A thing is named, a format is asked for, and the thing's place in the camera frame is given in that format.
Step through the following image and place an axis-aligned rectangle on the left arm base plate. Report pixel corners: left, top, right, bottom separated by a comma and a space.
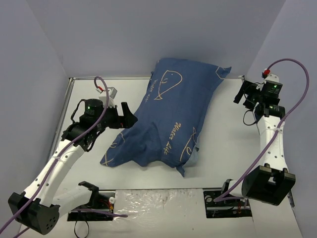
67, 190, 115, 222

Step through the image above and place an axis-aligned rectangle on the blue patterned pillowcase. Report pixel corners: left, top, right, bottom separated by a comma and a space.
100, 58, 231, 175

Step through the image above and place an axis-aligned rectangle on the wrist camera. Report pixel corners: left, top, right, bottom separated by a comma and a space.
96, 87, 117, 108
262, 69, 279, 84

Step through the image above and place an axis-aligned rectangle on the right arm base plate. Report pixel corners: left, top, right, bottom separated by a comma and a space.
203, 189, 252, 219

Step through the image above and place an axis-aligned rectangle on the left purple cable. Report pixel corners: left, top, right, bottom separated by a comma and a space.
0, 76, 129, 238

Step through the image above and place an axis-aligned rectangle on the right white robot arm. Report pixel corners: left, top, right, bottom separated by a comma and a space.
216, 80, 296, 206

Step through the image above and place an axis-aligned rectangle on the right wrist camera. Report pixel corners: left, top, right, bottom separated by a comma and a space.
262, 69, 279, 84

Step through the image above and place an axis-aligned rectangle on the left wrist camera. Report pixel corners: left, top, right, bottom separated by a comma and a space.
96, 87, 117, 108

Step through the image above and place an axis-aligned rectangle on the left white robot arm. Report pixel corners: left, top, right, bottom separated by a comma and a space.
8, 99, 137, 235

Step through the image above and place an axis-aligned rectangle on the black cable loop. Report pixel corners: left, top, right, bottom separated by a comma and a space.
73, 219, 89, 238

